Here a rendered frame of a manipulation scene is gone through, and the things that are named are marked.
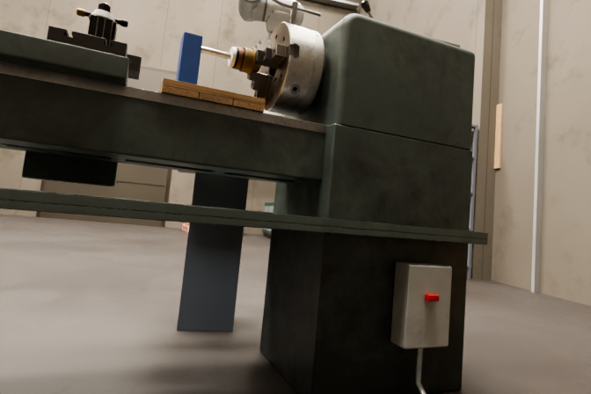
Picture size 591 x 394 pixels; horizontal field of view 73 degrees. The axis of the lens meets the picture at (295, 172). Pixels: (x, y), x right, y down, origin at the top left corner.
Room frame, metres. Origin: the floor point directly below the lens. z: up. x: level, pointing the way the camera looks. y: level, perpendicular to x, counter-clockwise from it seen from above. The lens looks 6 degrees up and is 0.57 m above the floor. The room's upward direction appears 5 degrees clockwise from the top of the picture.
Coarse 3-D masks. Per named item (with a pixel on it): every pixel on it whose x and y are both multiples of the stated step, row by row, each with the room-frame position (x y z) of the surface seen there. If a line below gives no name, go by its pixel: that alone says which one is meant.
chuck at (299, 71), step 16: (288, 32) 1.27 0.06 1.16; (304, 32) 1.29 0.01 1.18; (304, 48) 1.26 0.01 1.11; (288, 64) 1.24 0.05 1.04; (304, 64) 1.26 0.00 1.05; (272, 80) 1.38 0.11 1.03; (288, 80) 1.27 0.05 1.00; (304, 80) 1.28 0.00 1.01; (272, 96) 1.37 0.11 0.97; (288, 96) 1.31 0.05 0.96; (304, 96) 1.32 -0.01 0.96; (288, 112) 1.39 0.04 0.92
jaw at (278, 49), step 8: (272, 48) 1.28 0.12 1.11; (280, 48) 1.25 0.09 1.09; (288, 48) 1.26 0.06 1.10; (296, 48) 1.26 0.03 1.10; (256, 56) 1.30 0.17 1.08; (264, 56) 1.30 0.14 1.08; (272, 56) 1.28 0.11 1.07; (280, 56) 1.26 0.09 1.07; (296, 56) 1.26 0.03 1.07; (264, 64) 1.33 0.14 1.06; (272, 64) 1.32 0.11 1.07
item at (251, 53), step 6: (240, 48) 1.30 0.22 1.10; (246, 48) 1.31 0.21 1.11; (252, 48) 1.33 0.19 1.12; (240, 54) 1.30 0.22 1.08; (246, 54) 1.30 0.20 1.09; (252, 54) 1.31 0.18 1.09; (240, 60) 1.30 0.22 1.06; (246, 60) 1.30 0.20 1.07; (252, 60) 1.31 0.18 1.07; (234, 66) 1.32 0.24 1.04; (240, 66) 1.32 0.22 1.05; (246, 66) 1.32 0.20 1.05; (252, 66) 1.32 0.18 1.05; (258, 66) 1.34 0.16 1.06; (246, 72) 1.35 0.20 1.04
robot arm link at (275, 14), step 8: (280, 0) 1.81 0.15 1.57; (288, 0) 1.82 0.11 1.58; (272, 8) 1.81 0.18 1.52; (280, 8) 1.81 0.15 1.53; (288, 8) 1.82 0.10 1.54; (272, 16) 1.82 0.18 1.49; (280, 16) 1.82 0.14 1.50; (288, 16) 1.83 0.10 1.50; (296, 16) 1.84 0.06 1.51; (272, 24) 1.84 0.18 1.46; (296, 24) 1.87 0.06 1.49; (272, 32) 1.87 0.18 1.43; (264, 112) 1.94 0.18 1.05; (272, 112) 1.94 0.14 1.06
